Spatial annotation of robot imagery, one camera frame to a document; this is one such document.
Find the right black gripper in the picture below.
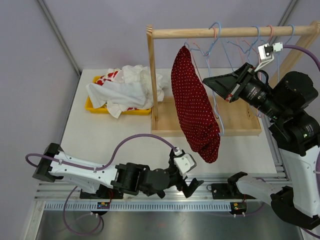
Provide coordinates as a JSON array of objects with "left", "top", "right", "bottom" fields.
[{"left": 204, "top": 62, "right": 288, "bottom": 122}]

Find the blue wire hanger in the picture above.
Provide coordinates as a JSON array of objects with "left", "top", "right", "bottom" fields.
[
  {"left": 204, "top": 21, "right": 231, "bottom": 137},
  {"left": 276, "top": 24, "right": 296, "bottom": 83},
  {"left": 226, "top": 25, "right": 266, "bottom": 65}
]

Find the pink wire hanger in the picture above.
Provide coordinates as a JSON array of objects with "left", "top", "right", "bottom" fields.
[
  {"left": 184, "top": 26, "right": 221, "bottom": 120},
  {"left": 236, "top": 24, "right": 275, "bottom": 83}
]

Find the red white-dotted skirt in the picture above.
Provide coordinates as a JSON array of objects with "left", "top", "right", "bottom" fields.
[{"left": 171, "top": 46, "right": 221, "bottom": 164}]

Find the white ruffled skirt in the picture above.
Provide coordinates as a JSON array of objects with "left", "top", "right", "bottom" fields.
[{"left": 102, "top": 65, "right": 154, "bottom": 118}]

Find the white plain skirt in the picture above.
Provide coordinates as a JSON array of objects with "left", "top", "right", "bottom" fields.
[{"left": 86, "top": 81, "right": 152, "bottom": 109}]

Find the red poppy print skirt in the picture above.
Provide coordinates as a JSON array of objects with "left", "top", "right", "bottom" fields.
[{"left": 94, "top": 68, "right": 141, "bottom": 112}]

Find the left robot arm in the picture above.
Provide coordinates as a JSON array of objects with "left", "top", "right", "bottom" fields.
[{"left": 32, "top": 143, "right": 203, "bottom": 199}]

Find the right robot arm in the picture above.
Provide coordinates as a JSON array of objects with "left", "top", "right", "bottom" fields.
[{"left": 203, "top": 63, "right": 320, "bottom": 230}]

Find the wooden clothes rack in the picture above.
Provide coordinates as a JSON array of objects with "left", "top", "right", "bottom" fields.
[{"left": 146, "top": 21, "right": 320, "bottom": 137}]

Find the yellow plastic tray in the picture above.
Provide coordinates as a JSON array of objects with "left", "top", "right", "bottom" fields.
[{"left": 85, "top": 71, "right": 153, "bottom": 119}]

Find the aluminium mounting rail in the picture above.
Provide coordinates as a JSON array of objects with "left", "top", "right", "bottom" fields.
[{"left": 34, "top": 172, "right": 293, "bottom": 201}]

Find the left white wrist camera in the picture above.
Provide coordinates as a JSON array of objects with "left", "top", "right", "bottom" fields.
[{"left": 173, "top": 147, "right": 197, "bottom": 180}]

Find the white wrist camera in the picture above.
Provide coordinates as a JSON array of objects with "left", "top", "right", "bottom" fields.
[
  {"left": 254, "top": 42, "right": 283, "bottom": 72},
  {"left": 173, "top": 147, "right": 197, "bottom": 180}
]

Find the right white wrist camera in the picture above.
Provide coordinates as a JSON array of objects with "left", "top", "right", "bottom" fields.
[{"left": 254, "top": 42, "right": 283, "bottom": 72}]

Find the white slotted cable duct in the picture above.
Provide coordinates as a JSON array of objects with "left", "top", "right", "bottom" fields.
[{"left": 44, "top": 201, "right": 231, "bottom": 212}]

